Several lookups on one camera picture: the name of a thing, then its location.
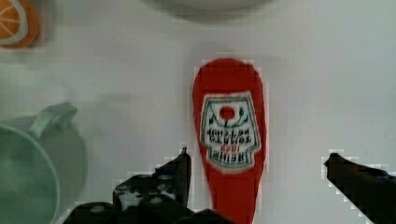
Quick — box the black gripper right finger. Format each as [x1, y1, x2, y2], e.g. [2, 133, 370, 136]
[324, 153, 396, 224]

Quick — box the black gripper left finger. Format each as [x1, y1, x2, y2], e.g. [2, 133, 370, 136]
[112, 147, 191, 211]

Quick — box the red ketchup bottle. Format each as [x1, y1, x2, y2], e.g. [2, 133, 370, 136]
[192, 59, 266, 224]

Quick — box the green mug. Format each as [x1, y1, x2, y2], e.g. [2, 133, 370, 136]
[0, 103, 87, 224]

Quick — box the grey round plate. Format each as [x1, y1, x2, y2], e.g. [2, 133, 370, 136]
[144, 0, 272, 10]

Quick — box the orange slice toy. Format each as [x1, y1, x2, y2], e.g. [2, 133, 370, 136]
[0, 0, 39, 49]

